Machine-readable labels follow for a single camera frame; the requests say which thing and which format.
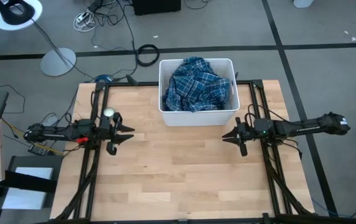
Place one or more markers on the white plastic bin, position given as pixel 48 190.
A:
pixel 196 119

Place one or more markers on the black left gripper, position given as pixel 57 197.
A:
pixel 111 133

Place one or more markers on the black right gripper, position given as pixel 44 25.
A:
pixel 246 132

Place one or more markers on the blue plaid shirt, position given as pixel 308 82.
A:
pixel 196 87

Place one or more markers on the round silver tin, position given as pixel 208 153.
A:
pixel 109 112

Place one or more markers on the black curved object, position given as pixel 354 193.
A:
pixel 14 14

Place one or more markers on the grey round-base floor stand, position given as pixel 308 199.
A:
pixel 58 61

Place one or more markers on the black electronics box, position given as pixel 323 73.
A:
pixel 38 150

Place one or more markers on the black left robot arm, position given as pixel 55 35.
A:
pixel 56 134

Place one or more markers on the white rounded object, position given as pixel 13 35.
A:
pixel 302 3

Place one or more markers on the white power strip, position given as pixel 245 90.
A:
pixel 83 17

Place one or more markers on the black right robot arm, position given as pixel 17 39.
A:
pixel 305 127

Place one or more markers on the black cart with white panels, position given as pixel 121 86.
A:
pixel 28 183

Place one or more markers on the grey power adapter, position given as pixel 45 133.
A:
pixel 49 120

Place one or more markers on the black aluminium table frame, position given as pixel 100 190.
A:
pixel 290 218

